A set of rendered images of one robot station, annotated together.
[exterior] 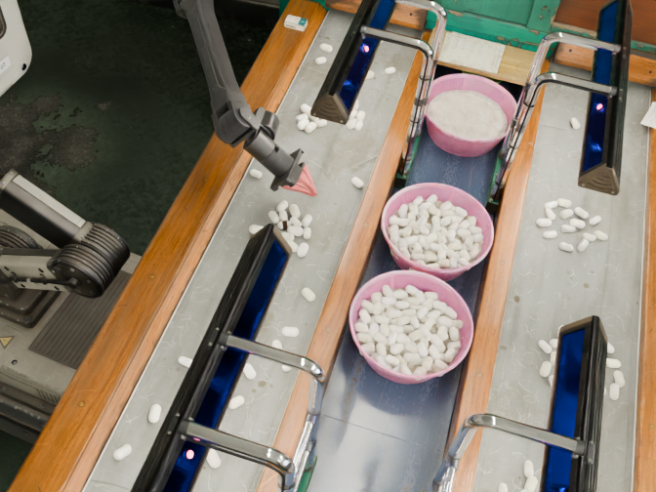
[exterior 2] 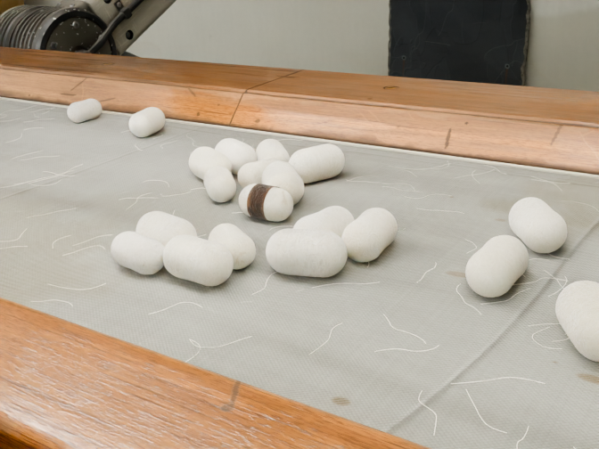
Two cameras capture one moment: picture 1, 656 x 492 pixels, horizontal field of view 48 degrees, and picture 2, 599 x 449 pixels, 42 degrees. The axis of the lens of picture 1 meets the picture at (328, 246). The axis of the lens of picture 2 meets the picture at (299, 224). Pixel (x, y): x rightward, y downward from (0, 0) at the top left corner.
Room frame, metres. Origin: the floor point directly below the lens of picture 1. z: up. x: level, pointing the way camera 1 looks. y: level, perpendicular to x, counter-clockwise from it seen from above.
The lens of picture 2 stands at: (1.66, -0.32, 0.90)
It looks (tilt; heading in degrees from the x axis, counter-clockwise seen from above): 22 degrees down; 114
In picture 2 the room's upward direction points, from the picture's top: 3 degrees counter-clockwise
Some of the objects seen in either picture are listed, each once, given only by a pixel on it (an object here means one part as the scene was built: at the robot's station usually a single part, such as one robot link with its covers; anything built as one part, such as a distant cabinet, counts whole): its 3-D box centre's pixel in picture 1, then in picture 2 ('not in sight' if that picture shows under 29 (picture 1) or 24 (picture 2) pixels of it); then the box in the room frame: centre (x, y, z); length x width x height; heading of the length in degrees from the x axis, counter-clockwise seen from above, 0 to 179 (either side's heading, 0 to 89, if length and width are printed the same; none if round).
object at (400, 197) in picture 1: (433, 236); not in sight; (1.13, -0.25, 0.72); 0.27 x 0.27 x 0.10
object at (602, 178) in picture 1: (612, 81); not in sight; (1.33, -0.58, 1.08); 0.62 x 0.08 x 0.07; 169
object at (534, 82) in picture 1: (551, 132); not in sight; (1.35, -0.50, 0.90); 0.20 x 0.19 x 0.45; 169
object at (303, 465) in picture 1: (253, 451); not in sight; (0.47, 0.08, 0.90); 0.20 x 0.19 x 0.45; 169
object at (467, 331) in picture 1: (408, 332); not in sight; (0.85, -0.20, 0.72); 0.27 x 0.27 x 0.10
